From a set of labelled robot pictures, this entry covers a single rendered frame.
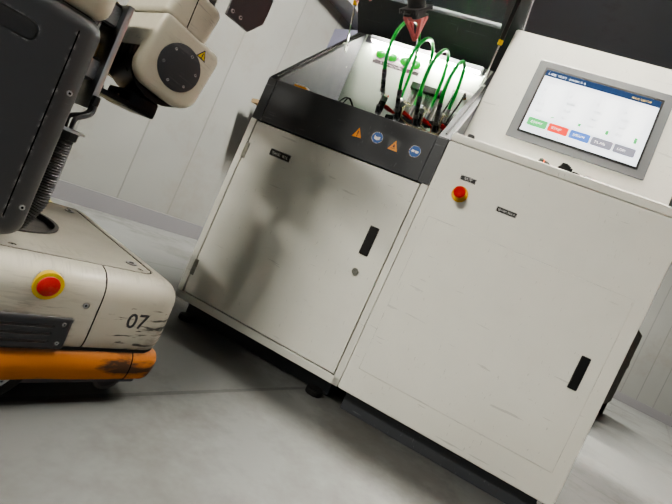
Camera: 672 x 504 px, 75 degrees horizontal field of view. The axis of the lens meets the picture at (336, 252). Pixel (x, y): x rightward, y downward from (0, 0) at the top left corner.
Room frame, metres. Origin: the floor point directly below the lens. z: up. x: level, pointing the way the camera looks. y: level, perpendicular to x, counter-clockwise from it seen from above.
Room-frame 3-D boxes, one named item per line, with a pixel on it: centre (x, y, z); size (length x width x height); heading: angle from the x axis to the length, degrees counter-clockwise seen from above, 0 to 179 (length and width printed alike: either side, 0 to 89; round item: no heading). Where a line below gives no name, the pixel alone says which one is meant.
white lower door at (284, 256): (1.53, 0.15, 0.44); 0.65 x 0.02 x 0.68; 73
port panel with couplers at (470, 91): (1.96, -0.23, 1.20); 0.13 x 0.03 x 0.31; 73
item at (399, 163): (1.55, 0.14, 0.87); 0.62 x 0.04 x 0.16; 73
